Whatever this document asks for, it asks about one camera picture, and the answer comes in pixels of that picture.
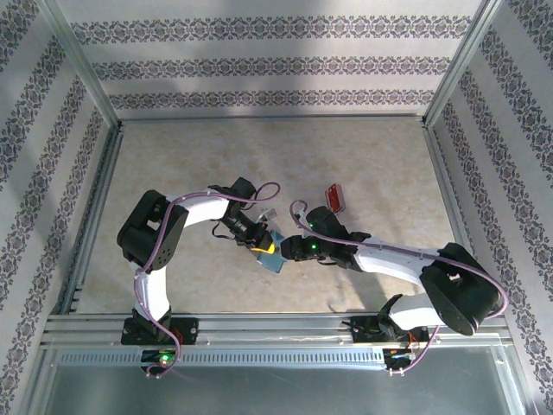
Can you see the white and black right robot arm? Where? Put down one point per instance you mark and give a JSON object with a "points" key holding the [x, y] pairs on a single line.
{"points": [[458, 294]]}

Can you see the controller board with green light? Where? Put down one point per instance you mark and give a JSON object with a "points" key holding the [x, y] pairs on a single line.
{"points": [[163, 358]]}

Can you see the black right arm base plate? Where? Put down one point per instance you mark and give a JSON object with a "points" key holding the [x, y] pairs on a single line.
{"points": [[363, 333]]}

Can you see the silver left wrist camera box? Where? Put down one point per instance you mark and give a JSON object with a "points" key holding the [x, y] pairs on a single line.
{"points": [[268, 215]]}

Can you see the aluminium rear rail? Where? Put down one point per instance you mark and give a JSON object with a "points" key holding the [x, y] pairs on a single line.
{"points": [[272, 117]]}

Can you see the clear plastic card box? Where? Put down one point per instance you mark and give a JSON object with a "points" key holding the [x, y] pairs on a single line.
{"points": [[343, 207]]}

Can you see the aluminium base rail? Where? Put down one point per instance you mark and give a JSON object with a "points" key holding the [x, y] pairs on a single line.
{"points": [[276, 328]]}

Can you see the aluminium frame post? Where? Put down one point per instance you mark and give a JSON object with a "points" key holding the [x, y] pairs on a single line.
{"points": [[79, 56], [462, 56]]}

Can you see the blue card holder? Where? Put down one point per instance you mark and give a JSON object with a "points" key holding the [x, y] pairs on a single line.
{"points": [[272, 261]]}

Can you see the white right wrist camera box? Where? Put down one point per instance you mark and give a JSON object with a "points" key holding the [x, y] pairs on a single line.
{"points": [[301, 212]]}

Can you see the aluminium side rail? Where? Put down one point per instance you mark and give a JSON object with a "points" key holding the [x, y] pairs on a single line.
{"points": [[444, 173], [106, 173]]}

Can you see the stack of red cards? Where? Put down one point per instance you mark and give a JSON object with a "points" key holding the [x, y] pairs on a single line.
{"points": [[336, 199]]}

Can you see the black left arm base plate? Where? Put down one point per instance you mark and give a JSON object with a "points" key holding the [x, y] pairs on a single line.
{"points": [[190, 330]]}

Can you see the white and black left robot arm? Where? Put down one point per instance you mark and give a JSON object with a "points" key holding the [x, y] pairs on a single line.
{"points": [[147, 229]]}

